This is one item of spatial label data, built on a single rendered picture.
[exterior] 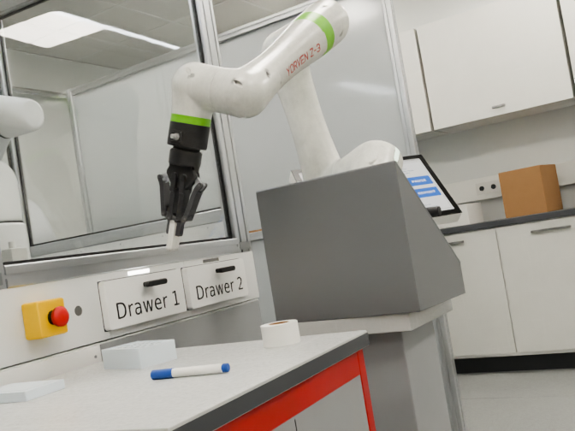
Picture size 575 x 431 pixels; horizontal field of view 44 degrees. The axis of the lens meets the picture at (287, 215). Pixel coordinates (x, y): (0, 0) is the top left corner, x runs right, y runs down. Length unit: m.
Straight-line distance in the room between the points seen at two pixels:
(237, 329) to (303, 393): 0.97
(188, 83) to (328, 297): 0.57
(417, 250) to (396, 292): 0.10
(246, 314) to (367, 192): 0.73
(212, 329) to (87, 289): 0.48
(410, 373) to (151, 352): 0.58
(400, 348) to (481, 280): 2.81
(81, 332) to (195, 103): 0.55
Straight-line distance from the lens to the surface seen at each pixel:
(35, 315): 1.46
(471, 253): 4.40
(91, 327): 1.62
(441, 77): 4.85
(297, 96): 1.94
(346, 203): 1.57
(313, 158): 1.89
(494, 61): 4.76
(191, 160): 1.62
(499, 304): 4.39
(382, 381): 1.65
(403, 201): 1.52
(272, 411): 1.05
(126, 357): 1.39
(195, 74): 1.60
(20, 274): 1.50
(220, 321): 2.01
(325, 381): 1.21
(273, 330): 1.31
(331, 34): 1.83
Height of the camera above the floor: 0.94
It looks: 3 degrees up
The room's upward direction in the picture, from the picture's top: 9 degrees counter-clockwise
